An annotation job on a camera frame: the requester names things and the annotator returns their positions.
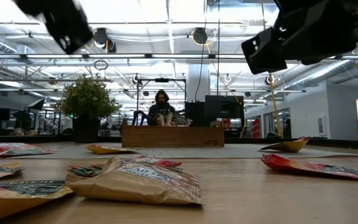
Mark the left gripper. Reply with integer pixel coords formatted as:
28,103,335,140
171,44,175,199
14,0,88,22

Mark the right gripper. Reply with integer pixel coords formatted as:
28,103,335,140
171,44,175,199
273,0,358,65

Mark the wooden compartment tray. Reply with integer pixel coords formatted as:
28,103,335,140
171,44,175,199
121,117,231,148

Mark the red strawberry tea bag sachet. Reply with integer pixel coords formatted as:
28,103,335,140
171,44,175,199
68,154,183,177
0,142,55,158
260,152,358,183

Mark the green potted artificial plant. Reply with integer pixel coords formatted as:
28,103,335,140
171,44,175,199
54,74,121,143

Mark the red object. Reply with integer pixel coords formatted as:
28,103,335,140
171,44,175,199
252,118,260,139

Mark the person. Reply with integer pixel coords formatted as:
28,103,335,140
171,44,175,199
146,89,180,127

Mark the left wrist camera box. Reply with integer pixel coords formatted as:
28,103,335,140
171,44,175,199
50,14,94,55

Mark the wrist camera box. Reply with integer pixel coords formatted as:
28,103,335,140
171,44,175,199
241,27,288,75
50,14,94,55

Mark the black ceiling cable reel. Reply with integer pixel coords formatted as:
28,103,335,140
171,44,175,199
192,27,209,45
93,27,117,54

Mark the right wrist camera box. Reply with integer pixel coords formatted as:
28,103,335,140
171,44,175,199
241,27,288,75

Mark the hanging black cable ring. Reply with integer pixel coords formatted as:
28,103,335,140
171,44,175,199
93,59,109,71

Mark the yellow cable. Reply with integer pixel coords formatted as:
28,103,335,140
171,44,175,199
259,0,282,138

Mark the black metal frame stand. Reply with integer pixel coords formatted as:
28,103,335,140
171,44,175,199
135,77,188,125

